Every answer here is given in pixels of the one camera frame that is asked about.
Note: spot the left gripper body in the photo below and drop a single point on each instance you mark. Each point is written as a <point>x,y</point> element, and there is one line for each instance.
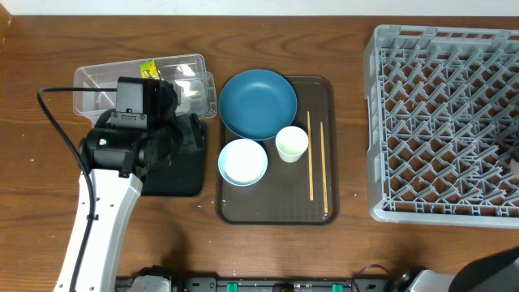
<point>182,135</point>

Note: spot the white napkin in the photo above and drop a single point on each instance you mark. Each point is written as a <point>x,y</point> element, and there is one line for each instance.
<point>189,87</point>

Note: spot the green snack wrapper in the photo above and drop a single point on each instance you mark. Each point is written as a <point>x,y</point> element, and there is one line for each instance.
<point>149,70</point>

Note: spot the light blue rice bowl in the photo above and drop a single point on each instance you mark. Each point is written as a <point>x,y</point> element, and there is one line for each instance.
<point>242,162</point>

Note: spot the blue plate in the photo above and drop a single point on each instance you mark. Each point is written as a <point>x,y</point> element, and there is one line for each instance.
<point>257,104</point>

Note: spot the white cup green inside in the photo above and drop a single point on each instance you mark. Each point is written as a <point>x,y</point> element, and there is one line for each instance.
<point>291,143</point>

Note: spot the white cup pink inside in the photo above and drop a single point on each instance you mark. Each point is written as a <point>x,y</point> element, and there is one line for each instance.
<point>514,167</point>

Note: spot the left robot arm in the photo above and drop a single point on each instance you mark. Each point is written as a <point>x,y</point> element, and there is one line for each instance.
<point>142,146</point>

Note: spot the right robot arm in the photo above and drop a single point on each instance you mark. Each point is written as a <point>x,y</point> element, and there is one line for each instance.
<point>494,273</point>

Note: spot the black waste tray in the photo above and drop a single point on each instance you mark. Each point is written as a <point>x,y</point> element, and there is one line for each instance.
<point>180,176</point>

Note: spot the grey dishwasher rack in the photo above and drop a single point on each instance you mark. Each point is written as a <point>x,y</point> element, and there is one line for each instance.
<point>443,125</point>

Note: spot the clear plastic bin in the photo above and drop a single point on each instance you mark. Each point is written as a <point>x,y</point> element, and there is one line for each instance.
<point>91,105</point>

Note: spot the brown serving tray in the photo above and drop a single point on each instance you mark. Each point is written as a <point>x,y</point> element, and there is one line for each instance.
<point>281,196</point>

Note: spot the left wooden chopstick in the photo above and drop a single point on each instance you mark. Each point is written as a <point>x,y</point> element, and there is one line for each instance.
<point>310,161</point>

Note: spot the wooden chopstick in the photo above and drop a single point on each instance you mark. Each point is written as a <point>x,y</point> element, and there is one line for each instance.
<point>323,166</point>
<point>310,161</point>

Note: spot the right wooden chopstick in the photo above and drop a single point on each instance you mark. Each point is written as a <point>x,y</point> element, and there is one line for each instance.
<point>323,166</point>

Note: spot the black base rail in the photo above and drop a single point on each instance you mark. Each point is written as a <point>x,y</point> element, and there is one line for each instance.
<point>157,278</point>

